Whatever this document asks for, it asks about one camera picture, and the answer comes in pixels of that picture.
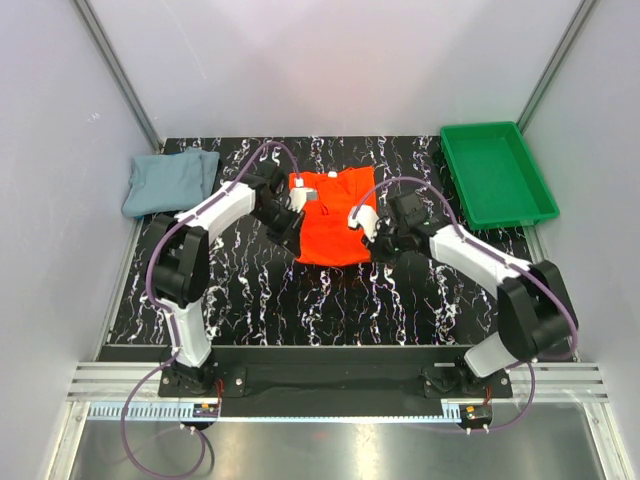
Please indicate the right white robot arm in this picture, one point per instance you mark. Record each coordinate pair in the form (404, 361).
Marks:
(534, 310)

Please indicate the orange connector block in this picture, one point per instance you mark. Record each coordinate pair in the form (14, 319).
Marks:
(481, 414)
(206, 410)

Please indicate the green plastic tray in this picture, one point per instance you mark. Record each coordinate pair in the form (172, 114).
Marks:
(497, 179)

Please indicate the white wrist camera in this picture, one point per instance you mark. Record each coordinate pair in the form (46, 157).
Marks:
(300, 194)
(364, 218)

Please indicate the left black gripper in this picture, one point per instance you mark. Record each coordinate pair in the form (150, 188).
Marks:
(290, 237)

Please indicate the orange t shirt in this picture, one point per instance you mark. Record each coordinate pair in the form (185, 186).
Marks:
(325, 238)

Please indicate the left orange connector block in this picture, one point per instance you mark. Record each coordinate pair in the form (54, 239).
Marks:
(206, 410)

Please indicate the white slotted cable duct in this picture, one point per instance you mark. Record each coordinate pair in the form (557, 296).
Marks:
(145, 411)

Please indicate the aluminium frame rail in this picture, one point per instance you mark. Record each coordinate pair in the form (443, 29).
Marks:
(547, 382)

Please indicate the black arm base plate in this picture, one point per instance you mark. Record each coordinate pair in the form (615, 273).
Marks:
(298, 405)

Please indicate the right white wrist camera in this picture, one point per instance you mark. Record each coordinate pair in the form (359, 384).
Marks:
(364, 218)

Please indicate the right orange connector block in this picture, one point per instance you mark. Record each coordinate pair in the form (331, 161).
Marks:
(481, 414)

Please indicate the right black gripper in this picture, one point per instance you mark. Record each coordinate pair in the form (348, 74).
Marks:
(377, 252)

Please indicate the folded grey-blue t shirt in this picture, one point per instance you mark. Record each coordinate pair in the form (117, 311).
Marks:
(175, 182)

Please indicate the black marbled table mat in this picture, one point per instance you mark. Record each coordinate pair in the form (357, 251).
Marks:
(260, 295)

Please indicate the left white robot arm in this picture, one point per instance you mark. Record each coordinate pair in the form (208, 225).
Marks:
(178, 270)

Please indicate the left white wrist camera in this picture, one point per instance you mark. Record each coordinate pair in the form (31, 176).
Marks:
(300, 194)

